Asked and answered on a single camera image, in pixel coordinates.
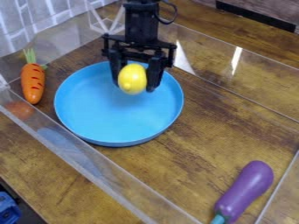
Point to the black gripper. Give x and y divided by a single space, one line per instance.
155 52

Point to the yellow lemon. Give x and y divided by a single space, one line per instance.
131 79

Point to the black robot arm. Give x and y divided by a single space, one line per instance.
144 14

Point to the blue round tray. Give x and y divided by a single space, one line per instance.
110 118

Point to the orange toy carrot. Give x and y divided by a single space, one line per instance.
32 78

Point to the white checkered curtain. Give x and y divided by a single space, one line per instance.
26 17

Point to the purple toy eggplant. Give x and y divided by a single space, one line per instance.
252 182

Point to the blue object at corner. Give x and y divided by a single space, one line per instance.
10 210

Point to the clear acrylic barrier wall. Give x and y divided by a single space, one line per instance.
238 69

